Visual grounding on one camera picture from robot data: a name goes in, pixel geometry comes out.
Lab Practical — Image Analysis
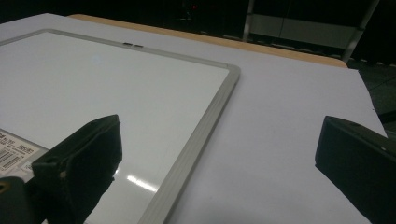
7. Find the grey framed whiteboard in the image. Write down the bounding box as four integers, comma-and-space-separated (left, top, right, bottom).
0, 28, 242, 224

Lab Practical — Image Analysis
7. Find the dark equipment with red light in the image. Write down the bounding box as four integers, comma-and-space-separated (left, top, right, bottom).
178, 0, 206, 22

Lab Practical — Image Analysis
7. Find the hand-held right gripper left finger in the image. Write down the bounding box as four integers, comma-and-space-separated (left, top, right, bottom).
30, 114, 123, 224

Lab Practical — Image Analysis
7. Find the white paper sheet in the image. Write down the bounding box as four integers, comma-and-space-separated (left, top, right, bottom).
0, 12, 389, 224

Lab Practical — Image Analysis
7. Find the white metal stand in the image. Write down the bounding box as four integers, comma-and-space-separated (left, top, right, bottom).
242, 0, 382, 63

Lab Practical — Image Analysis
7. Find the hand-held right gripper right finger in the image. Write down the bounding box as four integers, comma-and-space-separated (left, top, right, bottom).
314, 115, 396, 224

